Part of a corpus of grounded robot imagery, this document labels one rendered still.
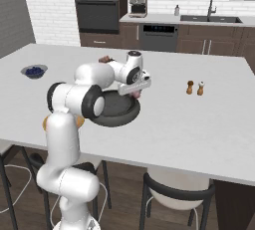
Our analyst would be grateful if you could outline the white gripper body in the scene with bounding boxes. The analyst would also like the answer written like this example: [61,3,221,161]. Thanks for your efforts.
[118,77,153,97]

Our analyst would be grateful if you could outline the pink sausage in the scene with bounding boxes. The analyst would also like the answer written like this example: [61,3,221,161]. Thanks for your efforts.
[130,90,142,100]

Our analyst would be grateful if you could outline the dark grey plate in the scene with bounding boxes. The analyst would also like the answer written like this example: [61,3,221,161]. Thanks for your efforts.
[90,89,141,128]

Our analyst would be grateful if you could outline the reddish brown bowl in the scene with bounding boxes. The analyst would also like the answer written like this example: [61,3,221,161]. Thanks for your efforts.
[98,55,117,65]

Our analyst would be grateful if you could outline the orange plate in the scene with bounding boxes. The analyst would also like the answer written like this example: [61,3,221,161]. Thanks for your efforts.
[42,115,86,131]

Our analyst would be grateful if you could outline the grey bowl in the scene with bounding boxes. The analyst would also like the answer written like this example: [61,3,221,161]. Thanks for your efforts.
[20,64,49,81]

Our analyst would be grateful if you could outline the grey dishwasher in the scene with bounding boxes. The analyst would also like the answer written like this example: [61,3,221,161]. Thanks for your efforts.
[138,23,180,54]

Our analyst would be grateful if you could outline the brown pepper mill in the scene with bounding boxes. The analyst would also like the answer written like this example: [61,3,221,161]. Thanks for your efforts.
[185,80,195,96]

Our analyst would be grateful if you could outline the brown white-topped salt mill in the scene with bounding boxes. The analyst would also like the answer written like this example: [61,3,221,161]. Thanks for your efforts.
[196,81,206,97]

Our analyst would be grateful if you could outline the silver coffee machine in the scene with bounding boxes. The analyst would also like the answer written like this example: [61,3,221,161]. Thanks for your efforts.
[127,0,149,19]

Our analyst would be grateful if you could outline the black built-in oven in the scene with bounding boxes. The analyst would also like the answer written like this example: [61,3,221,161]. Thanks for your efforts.
[73,0,121,36]

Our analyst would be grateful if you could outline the brown base cupboards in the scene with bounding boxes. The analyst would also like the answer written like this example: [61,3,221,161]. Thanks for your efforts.
[79,21,255,65]

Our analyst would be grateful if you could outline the dark sink basin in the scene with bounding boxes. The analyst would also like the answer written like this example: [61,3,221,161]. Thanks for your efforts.
[179,14,244,25]

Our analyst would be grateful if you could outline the dark metal tap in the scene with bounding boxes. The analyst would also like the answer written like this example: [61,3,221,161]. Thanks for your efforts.
[206,0,218,22]

